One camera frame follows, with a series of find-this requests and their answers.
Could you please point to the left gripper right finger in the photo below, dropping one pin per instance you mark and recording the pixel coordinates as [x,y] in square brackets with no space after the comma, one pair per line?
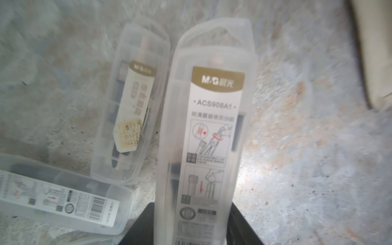
[239,231]

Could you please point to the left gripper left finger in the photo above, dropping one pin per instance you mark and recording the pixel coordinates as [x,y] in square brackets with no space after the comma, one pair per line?
[142,230]

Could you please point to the clear compass case white label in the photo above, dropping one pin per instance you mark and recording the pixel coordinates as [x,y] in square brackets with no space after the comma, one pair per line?
[206,115]

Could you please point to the clear compass case barcode label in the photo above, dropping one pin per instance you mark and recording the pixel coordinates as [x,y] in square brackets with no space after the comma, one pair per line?
[47,194]

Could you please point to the small clear compass case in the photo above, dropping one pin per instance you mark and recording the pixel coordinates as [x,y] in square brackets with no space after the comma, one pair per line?
[132,101]

